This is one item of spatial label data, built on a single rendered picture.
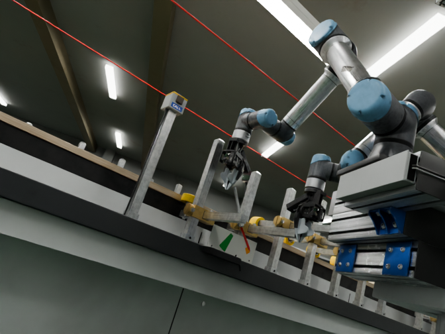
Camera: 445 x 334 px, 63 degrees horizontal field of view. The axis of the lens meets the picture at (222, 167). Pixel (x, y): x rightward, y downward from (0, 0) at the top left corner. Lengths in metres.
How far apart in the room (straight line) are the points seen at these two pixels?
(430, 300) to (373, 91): 0.57
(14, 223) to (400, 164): 1.09
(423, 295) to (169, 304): 1.07
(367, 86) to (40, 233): 1.10
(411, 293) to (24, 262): 1.25
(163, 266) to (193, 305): 0.41
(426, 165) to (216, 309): 1.31
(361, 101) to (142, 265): 0.94
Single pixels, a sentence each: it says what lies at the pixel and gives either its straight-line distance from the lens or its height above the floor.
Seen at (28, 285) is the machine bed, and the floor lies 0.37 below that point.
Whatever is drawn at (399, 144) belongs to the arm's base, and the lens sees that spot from 1.22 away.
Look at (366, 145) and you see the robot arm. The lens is 1.42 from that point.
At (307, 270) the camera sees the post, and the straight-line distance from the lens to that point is 1.98.
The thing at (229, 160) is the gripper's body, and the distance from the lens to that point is 1.48.
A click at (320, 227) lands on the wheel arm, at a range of 1.73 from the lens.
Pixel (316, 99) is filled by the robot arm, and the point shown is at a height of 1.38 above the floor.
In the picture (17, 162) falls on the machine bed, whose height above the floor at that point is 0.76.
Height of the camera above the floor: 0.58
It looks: 17 degrees up
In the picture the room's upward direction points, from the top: 18 degrees clockwise
